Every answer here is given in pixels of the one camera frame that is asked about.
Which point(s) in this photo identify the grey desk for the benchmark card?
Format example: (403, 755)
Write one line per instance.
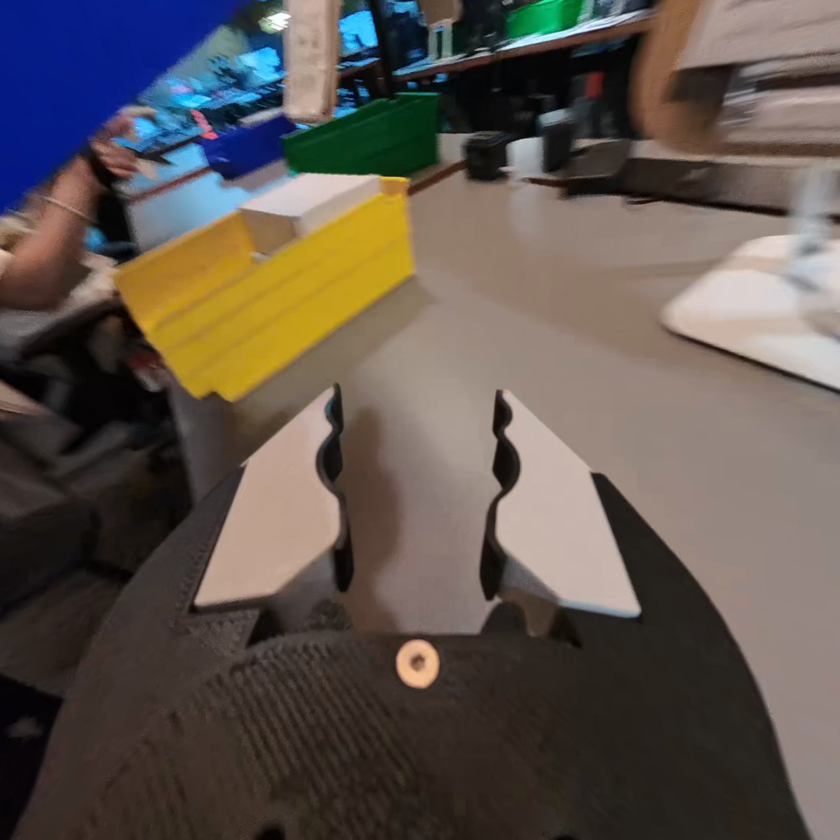
(558, 295)

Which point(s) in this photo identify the printed instruction sheet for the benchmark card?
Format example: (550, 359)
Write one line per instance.
(768, 26)

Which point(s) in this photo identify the black charger box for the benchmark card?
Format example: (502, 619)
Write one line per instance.
(489, 157)

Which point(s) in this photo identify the dark office chair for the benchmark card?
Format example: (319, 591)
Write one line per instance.
(65, 426)

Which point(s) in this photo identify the green storage bin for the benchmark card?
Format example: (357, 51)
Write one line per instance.
(367, 141)

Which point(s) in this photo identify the yellow storage bin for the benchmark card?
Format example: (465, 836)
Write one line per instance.
(275, 315)

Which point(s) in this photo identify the small green bin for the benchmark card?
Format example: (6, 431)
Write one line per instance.
(544, 16)

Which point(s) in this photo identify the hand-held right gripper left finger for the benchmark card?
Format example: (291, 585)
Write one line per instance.
(275, 518)

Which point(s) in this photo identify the another person's forearm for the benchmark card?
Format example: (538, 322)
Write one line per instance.
(52, 243)

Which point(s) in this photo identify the white mailer box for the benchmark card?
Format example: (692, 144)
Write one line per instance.
(308, 203)

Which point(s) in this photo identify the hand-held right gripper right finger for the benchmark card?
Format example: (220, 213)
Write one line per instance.
(564, 525)

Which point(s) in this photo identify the instruction sheet on stand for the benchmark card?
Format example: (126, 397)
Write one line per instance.
(741, 302)

